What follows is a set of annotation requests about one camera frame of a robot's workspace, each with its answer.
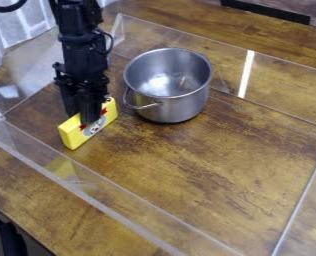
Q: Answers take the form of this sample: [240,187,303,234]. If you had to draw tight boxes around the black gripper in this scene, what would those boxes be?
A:
[53,31,111,125]

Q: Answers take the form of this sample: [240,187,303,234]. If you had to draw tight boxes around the yellow butter block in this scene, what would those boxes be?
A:
[58,97,119,150]

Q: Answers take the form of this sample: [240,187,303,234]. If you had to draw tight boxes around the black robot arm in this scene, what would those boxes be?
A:
[50,0,115,125]

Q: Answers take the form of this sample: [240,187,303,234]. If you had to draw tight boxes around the stainless steel pot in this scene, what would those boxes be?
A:
[124,48,213,123]

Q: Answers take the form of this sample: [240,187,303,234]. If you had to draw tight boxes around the white curtain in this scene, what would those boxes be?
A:
[0,0,119,78]

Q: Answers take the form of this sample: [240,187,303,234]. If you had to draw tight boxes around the clear acrylic barrier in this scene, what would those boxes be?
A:
[0,15,316,256]

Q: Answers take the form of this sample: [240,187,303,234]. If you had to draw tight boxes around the black table leg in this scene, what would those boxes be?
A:
[0,220,29,256]

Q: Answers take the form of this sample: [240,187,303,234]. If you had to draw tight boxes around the black bar at table edge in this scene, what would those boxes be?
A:
[220,0,311,25]

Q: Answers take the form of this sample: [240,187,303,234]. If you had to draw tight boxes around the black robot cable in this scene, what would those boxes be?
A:
[0,0,116,56]

